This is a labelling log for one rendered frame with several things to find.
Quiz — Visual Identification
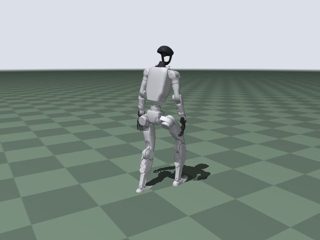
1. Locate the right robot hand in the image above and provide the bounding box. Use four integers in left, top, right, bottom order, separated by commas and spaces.
178, 117, 186, 137

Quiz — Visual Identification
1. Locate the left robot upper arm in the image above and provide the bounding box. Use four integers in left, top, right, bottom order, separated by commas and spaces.
139, 68, 150, 97

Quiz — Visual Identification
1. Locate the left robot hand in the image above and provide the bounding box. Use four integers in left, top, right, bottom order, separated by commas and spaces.
137, 110, 145, 131

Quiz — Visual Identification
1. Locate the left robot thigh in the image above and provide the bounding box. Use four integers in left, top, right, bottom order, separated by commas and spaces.
138, 114, 156, 160

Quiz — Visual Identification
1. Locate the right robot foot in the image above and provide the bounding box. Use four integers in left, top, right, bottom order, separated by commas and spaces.
172, 175, 188, 186

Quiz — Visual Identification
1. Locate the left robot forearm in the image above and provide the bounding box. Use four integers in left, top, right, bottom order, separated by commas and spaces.
138, 93, 146, 115

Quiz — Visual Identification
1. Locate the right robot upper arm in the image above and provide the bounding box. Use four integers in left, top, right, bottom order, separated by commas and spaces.
168, 70, 181, 102

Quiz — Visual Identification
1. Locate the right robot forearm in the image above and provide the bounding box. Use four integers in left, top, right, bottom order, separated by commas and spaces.
175, 93, 186, 121

